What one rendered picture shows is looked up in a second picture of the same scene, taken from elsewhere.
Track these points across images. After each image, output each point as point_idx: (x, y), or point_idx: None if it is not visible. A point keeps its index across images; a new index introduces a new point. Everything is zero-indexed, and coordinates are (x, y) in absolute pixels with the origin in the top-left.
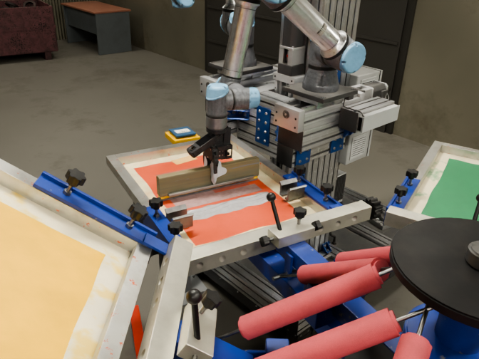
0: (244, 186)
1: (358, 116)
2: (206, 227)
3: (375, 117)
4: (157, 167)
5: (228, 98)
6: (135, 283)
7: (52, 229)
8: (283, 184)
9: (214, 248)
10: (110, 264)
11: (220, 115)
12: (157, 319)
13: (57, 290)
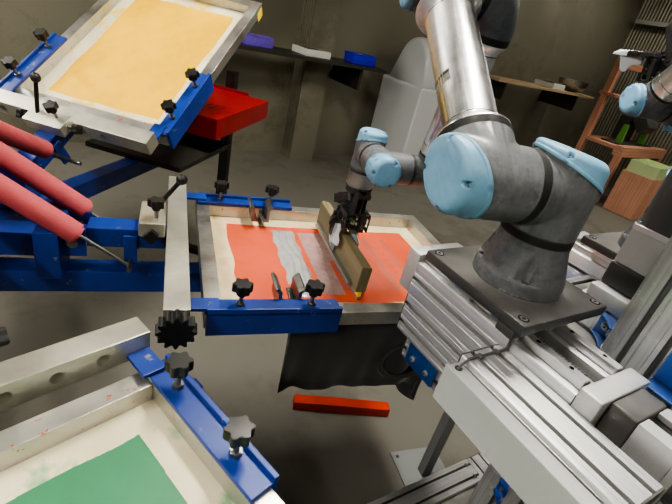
0: (338, 283)
1: (458, 362)
2: (255, 236)
3: (479, 413)
4: (400, 245)
5: (360, 147)
6: (118, 121)
7: (175, 94)
8: (293, 277)
9: (175, 191)
10: (149, 122)
11: (351, 164)
12: (68, 108)
13: (122, 96)
